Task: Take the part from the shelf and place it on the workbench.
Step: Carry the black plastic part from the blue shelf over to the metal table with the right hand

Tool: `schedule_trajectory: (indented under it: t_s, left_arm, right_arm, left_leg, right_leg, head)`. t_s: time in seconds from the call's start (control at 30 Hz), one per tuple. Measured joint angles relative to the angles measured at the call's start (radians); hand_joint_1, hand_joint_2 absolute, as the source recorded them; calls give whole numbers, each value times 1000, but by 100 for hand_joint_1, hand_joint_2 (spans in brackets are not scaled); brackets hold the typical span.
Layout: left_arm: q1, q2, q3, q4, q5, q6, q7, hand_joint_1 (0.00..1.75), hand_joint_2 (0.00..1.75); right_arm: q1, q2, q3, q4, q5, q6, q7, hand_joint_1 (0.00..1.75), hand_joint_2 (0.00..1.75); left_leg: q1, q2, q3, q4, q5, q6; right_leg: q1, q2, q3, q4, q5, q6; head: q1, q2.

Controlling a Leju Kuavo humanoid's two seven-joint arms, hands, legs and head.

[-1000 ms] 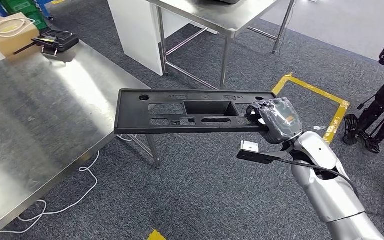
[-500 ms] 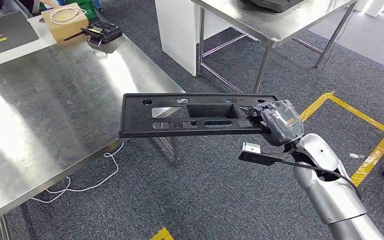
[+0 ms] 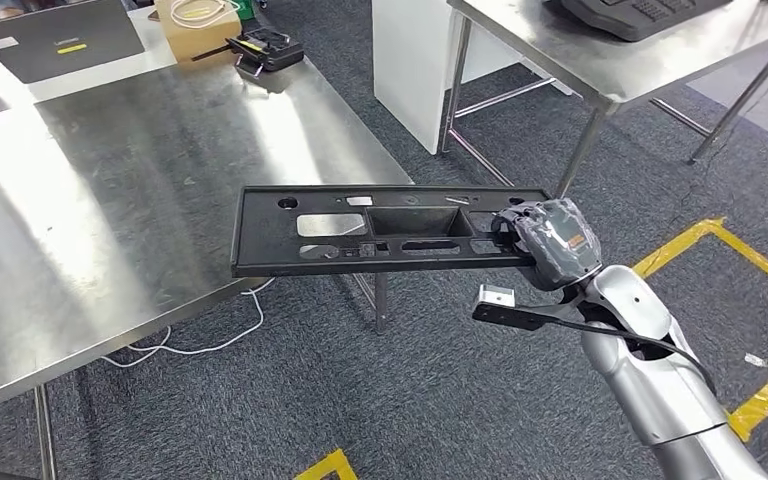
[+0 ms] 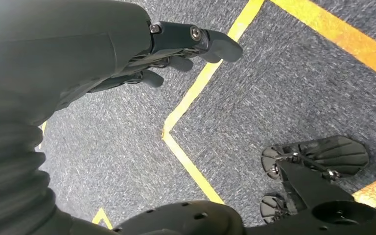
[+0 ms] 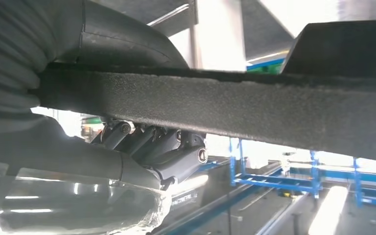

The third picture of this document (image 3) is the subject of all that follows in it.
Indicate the black plastic panel part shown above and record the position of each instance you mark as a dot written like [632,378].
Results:
[265,252]

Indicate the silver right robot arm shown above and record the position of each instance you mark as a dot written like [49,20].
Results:
[656,391]

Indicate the stainless steel workbench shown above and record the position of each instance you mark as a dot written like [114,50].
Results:
[159,166]

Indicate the white cabinet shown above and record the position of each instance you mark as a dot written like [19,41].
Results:
[410,66]

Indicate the black device with clips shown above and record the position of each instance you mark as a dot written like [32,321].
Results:
[268,50]

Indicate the stainless steel table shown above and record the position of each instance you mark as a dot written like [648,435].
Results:
[589,60]

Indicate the cardboard box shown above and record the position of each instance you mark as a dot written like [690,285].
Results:
[192,43]

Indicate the grey laptop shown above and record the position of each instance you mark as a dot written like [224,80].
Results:
[59,40]

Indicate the white paper scrap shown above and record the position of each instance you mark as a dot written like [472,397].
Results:
[762,361]

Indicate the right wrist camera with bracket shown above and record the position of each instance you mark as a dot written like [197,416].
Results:
[510,316]

